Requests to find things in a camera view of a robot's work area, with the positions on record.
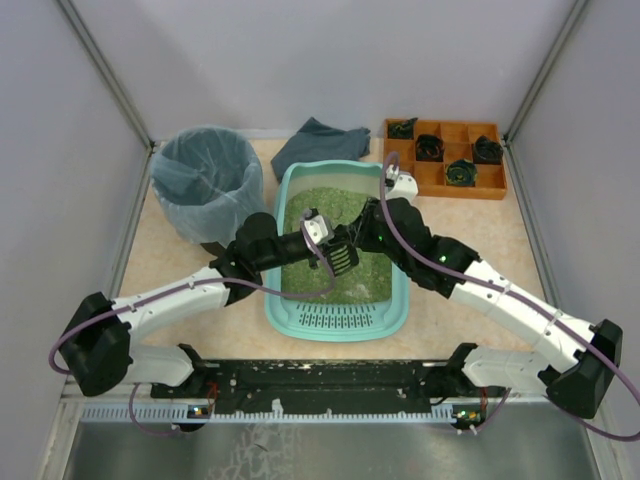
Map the black litter scoop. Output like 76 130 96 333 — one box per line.
320 226 359 277

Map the teal plastic litter box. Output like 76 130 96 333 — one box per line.
265 160 409 342

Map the black trash bin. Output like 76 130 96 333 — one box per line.
200 240 238 259

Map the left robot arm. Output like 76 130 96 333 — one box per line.
53 210 358 397

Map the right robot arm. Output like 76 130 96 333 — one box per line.
349 199 623 419

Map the green cat litter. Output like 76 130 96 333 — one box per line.
280 187 392 304

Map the black rolled item middle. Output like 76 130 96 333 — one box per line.
415 134 445 162

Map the black rolled item top-left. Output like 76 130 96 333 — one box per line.
387 117 418 140

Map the grey-blue cloth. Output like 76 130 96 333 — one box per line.
271 117 371 181

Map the orange wooden compartment tray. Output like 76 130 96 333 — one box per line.
383 117 507 200

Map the black rolled item lower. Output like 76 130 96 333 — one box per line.
445 158 478 187

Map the translucent blue bin liner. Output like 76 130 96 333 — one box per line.
151 126 267 246

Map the black rolled item right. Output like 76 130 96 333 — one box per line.
472 135 504 165

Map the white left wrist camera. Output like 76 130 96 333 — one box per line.
300 208 335 247

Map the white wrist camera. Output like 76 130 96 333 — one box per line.
300 208 335 247
381 166 418 203

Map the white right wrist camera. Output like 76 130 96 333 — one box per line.
381 166 418 203

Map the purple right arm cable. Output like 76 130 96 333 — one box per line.
378 151 640 442

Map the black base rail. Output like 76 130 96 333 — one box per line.
89 357 551 434

